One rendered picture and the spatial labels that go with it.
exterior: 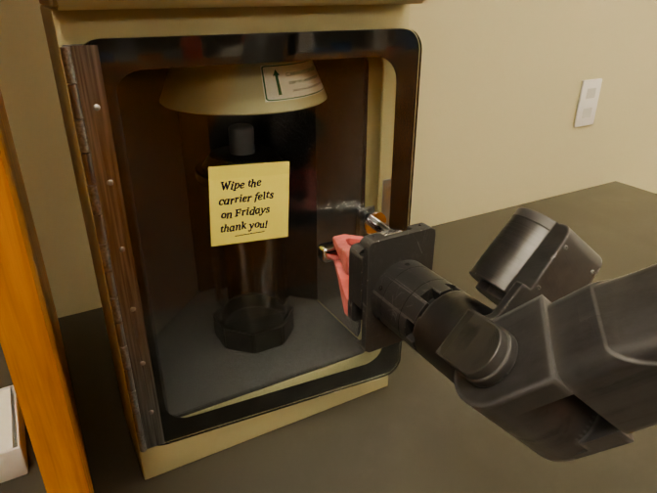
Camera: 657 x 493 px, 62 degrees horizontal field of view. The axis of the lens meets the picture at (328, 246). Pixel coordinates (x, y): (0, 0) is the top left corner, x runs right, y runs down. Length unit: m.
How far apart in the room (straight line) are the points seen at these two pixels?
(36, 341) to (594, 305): 0.36
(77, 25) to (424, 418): 0.56
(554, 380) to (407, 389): 0.48
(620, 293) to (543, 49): 1.12
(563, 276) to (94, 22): 0.38
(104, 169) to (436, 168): 0.88
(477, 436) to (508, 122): 0.83
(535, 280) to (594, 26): 1.20
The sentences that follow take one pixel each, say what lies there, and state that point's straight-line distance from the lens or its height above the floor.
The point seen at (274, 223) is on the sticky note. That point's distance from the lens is 0.53.
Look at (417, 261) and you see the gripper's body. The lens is 0.45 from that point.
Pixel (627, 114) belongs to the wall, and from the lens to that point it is 1.72.
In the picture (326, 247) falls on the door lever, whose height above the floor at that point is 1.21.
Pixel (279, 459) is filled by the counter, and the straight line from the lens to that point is 0.67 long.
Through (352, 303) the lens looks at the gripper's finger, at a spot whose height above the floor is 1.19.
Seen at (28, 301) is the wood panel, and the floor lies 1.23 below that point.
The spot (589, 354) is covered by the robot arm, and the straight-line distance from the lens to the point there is 0.29.
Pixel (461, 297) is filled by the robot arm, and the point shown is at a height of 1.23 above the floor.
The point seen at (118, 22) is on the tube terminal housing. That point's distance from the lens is 0.48.
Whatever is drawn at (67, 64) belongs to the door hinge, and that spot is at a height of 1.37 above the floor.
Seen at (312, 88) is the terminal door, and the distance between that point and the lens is 0.51.
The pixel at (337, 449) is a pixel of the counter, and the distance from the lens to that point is 0.68.
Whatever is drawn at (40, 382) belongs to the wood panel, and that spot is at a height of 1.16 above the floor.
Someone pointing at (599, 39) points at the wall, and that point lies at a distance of 1.55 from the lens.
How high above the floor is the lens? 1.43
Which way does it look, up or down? 25 degrees down
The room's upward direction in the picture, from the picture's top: straight up
